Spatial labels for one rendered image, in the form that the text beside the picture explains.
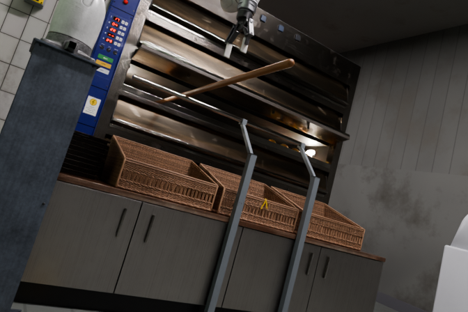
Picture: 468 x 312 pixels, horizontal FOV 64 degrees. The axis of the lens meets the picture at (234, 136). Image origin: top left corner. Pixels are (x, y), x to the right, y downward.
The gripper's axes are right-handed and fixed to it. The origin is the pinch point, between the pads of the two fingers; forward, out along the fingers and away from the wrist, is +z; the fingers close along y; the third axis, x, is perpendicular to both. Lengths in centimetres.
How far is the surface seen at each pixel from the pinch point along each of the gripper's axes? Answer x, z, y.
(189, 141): 33, 35, -83
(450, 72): 350, -148, -85
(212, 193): 30, 65, -35
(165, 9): -10, -42, -84
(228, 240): 41, 87, -24
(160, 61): -4, -7, -80
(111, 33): -35, -13, -88
